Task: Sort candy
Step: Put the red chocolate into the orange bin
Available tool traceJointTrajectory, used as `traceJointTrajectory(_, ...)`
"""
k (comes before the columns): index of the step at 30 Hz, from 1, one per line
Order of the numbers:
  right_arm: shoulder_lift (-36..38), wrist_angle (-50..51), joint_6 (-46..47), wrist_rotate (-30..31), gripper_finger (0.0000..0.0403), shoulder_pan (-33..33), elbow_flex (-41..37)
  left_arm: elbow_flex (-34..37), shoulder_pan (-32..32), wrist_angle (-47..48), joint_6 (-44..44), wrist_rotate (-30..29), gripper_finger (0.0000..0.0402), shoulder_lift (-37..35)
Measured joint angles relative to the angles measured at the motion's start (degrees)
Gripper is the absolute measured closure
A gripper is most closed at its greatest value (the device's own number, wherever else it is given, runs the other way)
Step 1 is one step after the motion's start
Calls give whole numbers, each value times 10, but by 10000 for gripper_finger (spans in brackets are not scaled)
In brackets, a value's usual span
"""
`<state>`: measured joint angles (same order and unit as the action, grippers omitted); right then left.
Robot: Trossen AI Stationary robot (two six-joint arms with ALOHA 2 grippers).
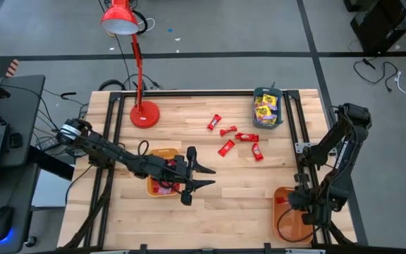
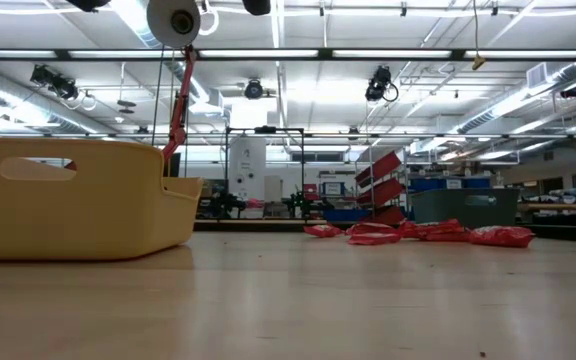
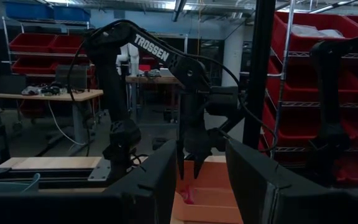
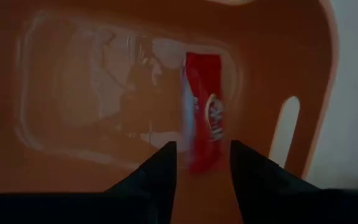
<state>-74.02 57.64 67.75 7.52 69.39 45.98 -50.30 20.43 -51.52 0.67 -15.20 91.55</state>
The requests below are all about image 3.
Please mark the teal plastic bin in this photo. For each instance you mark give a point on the teal plastic bin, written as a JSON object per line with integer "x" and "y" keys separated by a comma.
{"x": 8, "y": 186}

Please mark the wooden background table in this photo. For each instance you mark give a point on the wooden background table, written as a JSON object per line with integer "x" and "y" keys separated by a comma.
{"x": 73, "y": 95}

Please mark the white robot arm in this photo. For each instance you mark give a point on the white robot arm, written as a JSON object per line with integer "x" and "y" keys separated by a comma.
{"x": 127, "y": 59}

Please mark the small red KitKat bar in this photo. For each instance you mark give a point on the small red KitKat bar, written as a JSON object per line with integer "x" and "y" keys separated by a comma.
{"x": 187, "y": 194}

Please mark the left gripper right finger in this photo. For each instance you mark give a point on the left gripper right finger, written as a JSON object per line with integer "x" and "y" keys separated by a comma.
{"x": 306, "y": 205}

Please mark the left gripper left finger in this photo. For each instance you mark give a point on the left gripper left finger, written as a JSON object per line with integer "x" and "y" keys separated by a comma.
{"x": 73, "y": 208}

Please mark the dark grey box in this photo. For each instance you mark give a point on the dark grey box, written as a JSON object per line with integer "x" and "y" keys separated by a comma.
{"x": 71, "y": 77}

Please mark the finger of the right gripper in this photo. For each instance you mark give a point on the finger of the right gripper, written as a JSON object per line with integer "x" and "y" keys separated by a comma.
{"x": 198, "y": 165}
{"x": 181, "y": 165}

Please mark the orange plastic bin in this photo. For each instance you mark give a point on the orange plastic bin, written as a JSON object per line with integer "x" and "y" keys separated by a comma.
{"x": 216, "y": 186}

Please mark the black aluminium rig frame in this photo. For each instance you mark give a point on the black aluminium rig frame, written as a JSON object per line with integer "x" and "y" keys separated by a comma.
{"x": 259, "y": 62}

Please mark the blue storage bin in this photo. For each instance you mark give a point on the blue storage bin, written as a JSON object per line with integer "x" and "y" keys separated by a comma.
{"x": 71, "y": 14}
{"x": 30, "y": 11}

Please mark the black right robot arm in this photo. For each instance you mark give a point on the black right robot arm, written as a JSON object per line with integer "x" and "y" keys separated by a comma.
{"x": 151, "y": 49}

